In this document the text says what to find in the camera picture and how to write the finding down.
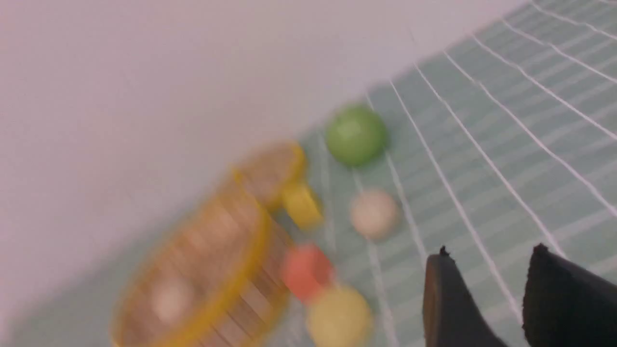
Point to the woven bamboo steamer lid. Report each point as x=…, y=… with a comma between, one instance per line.
x=269, y=171

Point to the yellow bun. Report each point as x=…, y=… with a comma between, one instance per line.
x=339, y=316

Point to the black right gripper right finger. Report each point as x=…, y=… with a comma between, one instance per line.
x=565, y=305

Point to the white bun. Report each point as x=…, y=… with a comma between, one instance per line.
x=172, y=299
x=374, y=213

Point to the orange cube block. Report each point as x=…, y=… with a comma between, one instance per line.
x=306, y=271

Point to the green apple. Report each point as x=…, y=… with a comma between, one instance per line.
x=355, y=135

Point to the yellow cube block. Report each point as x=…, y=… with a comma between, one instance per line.
x=302, y=205

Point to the green checkered tablecloth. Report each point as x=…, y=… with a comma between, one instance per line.
x=119, y=116

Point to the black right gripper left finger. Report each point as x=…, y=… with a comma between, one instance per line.
x=451, y=317

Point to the bamboo steamer tray yellow rim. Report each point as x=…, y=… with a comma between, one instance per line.
x=231, y=250

